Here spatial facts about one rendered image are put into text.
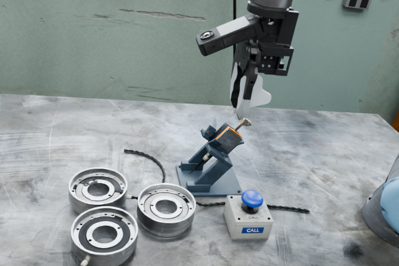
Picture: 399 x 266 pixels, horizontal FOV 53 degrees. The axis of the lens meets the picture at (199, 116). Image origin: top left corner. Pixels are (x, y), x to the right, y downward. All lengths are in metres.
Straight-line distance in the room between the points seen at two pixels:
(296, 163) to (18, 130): 0.66
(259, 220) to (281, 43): 0.31
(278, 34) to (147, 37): 1.60
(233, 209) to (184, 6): 1.63
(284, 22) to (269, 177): 0.37
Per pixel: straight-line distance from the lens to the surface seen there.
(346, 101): 2.83
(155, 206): 0.76
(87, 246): 0.68
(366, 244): 0.86
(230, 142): 0.80
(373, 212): 0.89
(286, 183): 0.92
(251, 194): 0.74
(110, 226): 0.71
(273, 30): 0.72
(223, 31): 0.71
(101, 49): 2.30
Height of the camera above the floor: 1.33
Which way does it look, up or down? 29 degrees down
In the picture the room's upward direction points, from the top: 10 degrees clockwise
